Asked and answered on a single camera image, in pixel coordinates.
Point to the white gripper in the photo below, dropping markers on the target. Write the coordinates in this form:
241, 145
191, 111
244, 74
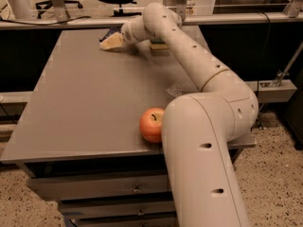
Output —
128, 36

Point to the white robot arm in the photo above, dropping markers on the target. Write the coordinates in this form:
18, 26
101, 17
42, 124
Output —
197, 127

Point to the red apple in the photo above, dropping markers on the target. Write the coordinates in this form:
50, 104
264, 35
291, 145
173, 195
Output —
150, 125

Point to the metal railing beam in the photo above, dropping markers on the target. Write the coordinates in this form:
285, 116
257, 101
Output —
90, 23

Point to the green yellow sponge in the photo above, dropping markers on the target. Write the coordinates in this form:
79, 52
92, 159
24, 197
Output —
157, 44

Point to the black office chair left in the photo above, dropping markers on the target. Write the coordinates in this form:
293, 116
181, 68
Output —
59, 7

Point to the grey drawer cabinet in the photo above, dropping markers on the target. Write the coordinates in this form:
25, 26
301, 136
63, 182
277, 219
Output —
79, 141

